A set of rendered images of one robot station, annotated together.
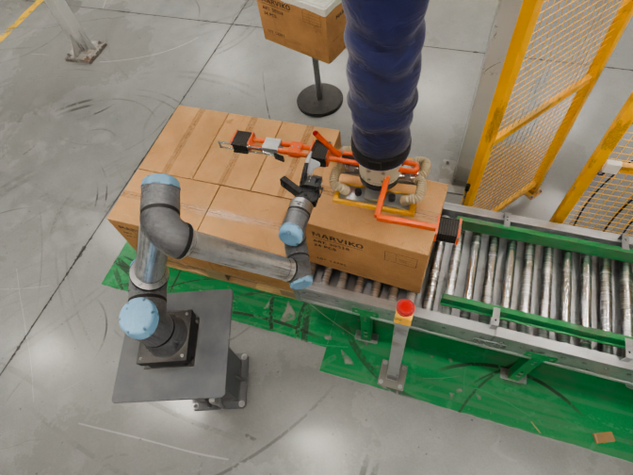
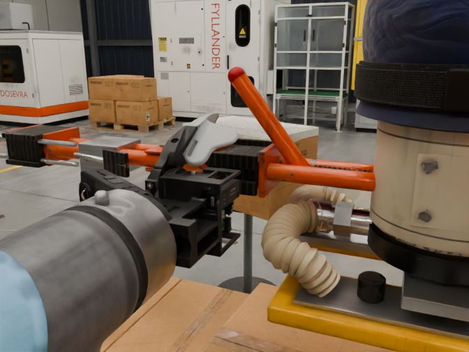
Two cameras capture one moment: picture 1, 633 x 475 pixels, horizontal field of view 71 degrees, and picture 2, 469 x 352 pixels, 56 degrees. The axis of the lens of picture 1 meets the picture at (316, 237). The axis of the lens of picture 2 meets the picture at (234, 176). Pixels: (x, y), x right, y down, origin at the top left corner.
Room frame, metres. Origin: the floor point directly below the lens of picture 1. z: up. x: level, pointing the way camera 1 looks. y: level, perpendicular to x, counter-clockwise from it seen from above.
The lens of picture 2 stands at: (0.68, -0.04, 1.41)
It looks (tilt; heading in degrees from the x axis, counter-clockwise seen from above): 16 degrees down; 357
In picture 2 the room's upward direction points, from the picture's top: straight up
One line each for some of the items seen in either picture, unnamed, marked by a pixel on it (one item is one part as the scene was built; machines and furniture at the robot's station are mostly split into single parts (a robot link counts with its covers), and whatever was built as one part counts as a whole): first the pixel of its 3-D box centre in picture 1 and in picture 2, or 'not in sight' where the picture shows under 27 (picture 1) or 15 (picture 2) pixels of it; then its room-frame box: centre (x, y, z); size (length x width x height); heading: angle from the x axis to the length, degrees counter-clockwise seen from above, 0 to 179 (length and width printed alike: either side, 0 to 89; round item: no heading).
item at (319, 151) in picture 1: (320, 153); (243, 164); (1.25, -0.08, 1.26); 0.10 x 0.08 x 0.06; 154
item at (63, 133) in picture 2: (243, 140); (45, 144); (1.40, 0.23, 1.26); 0.08 x 0.07 x 0.05; 64
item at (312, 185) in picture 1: (308, 190); (176, 215); (1.07, -0.01, 1.26); 0.12 x 0.09 x 0.08; 154
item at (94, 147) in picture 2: (272, 146); (111, 155); (1.34, 0.11, 1.26); 0.07 x 0.07 x 0.04; 64
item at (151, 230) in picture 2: (300, 206); (115, 246); (1.00, 0.04, 1.27); 0.09 x 0.05 x 0.10; 64
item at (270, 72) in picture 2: not in sight; (275, 81); (9.06, -1.31, 0.81); 0.58 x 0.12 x 0.42; 152
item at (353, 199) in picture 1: (374, 196); (442, 311); (1.05, -0.27, 1.16); 0.34 x 0.10 x 0.05; 64
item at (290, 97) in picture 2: not in sight; (310, 109); (8.74, -1.93, 0.32); 1.25 x 0.52 x 0.63; 62
